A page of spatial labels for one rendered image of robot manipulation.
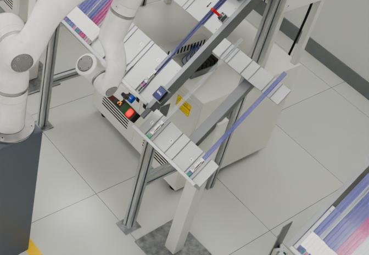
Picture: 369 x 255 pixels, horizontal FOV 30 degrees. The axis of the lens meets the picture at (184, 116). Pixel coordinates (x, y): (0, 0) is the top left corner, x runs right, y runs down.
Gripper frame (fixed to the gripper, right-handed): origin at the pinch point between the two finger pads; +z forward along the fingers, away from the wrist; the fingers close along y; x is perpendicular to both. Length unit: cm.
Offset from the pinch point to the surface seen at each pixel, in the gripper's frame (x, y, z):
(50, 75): -22, -61, 34
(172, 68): 19.8, 4.5, 5.5
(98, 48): 5.1, -28.6, 5.5
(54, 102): -35, -74, 69
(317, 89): 73, -15, 176
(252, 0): 60, 10, 5
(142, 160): -16.5, 11.5, 26.2
